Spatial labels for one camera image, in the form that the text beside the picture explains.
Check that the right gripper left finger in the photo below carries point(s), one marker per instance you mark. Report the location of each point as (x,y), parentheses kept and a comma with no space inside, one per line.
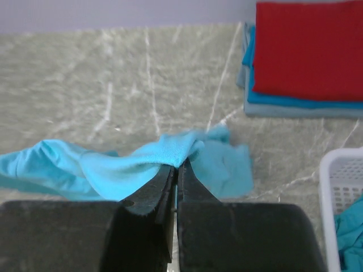
(134,234)

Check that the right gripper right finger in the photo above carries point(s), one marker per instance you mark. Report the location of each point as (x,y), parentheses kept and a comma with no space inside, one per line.
(243,236)

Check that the light blue t-shirt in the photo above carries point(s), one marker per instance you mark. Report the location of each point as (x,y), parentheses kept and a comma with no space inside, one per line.
(61,168)

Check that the grey-blue folded t-shirt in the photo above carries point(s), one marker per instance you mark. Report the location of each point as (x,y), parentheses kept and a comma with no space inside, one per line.
(267,110)

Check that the teal t-shirt in basket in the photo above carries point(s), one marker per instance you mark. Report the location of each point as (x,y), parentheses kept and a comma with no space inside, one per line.
(348,226)

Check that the blue folded t-shirt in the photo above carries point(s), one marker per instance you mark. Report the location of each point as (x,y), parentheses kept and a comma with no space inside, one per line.
(260,98)

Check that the white plastic basket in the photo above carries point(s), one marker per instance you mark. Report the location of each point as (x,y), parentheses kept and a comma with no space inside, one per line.
(340,185)

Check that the red folded t-shirt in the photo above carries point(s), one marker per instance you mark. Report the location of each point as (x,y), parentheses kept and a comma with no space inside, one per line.
(309,50)

